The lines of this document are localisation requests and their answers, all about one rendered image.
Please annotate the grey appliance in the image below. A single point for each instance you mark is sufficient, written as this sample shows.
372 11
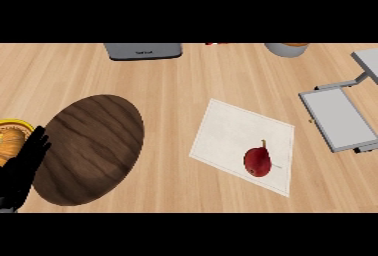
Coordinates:
142 50

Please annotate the small red object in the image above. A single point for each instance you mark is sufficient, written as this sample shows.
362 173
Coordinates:
216 43

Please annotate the yellow bowl with orange food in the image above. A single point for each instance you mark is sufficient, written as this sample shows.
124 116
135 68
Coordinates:
11 140

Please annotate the grey tiered shelf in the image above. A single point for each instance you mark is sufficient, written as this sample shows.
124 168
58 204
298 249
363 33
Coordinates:
341 110

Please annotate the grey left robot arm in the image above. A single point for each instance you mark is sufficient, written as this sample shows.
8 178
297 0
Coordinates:
6 210

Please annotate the white placemat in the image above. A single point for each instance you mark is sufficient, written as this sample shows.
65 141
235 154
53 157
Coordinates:
241 140

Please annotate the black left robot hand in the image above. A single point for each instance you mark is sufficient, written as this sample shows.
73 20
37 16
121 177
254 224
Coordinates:
19 168

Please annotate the dark oval wooden board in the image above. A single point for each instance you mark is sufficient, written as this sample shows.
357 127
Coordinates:
90 148

